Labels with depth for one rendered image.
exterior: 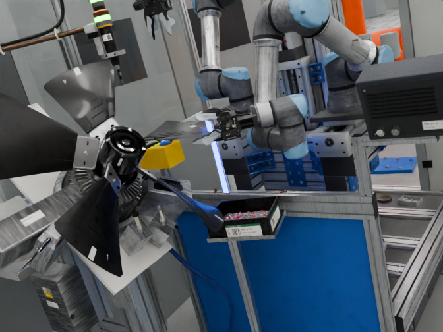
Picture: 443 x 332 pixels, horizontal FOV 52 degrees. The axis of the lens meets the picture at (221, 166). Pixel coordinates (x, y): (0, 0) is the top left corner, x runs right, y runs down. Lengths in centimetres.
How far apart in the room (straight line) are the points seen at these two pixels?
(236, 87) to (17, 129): 107
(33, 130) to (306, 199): 87
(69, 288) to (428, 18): 220
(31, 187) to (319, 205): 91
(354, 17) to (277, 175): 346
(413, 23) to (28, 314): 237
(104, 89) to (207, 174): 145
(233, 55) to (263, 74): 424
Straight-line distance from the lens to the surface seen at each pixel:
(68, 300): 159
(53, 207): 129
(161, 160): 181
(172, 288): 260
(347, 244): 160
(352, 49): 161
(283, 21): 144
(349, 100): 180
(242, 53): 582
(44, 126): 127
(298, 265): 173
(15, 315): 203
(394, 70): 132
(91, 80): 148
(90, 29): 136
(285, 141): 140
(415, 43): 280
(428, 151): 294
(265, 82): 148
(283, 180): 206
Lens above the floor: 146
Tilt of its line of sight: 17 degrees down
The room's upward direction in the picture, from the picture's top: 14 degrees counter-clockwise
